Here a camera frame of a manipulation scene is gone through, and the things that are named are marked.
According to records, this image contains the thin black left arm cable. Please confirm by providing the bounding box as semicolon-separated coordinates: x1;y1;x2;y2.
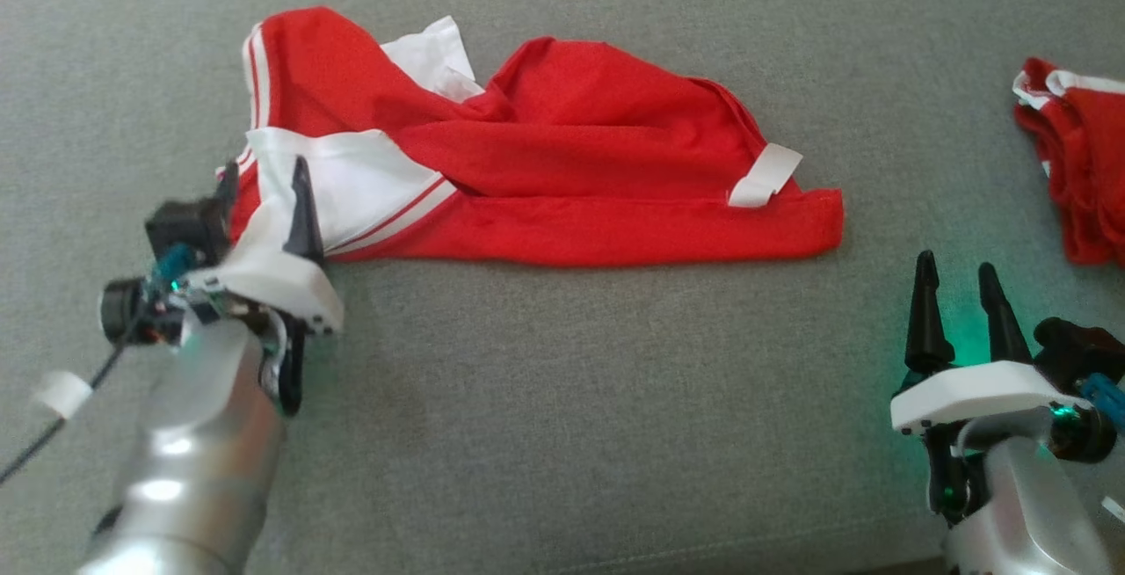
0;342;130;485

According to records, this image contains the red white-striped sports garment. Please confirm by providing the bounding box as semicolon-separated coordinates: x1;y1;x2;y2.
215;5;845;270

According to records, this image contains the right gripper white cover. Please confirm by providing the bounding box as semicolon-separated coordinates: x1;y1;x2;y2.
890;250;1115;525

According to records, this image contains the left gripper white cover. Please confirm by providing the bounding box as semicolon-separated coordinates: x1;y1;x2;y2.
99;156;344;418

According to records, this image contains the white left cable label tag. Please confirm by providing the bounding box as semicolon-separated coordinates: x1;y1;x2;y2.
33;370;94;422

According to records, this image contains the red jersey with black number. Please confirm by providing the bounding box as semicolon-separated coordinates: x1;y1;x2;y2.
1012;56;1125;268

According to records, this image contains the blue left camera cable connector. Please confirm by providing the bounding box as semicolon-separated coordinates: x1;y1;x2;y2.
151;244;196;292

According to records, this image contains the blue camera cable connector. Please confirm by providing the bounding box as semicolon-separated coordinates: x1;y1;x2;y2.
151;244;196;292
1081;373;1125;432

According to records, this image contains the blue right camera cable connector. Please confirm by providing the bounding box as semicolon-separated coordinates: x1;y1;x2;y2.
1081;373;1125;432

